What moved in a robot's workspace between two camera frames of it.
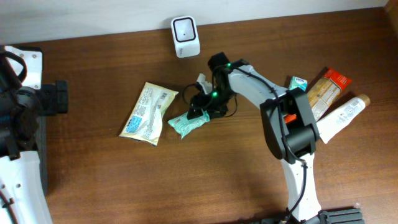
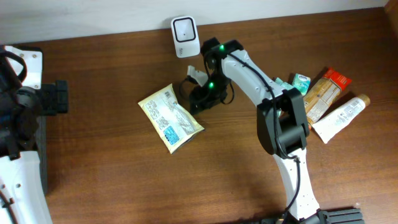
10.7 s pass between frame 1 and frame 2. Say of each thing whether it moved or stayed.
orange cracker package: stayed
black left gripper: stayed
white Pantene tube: stayed
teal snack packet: moved
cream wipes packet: moved
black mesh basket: stayed
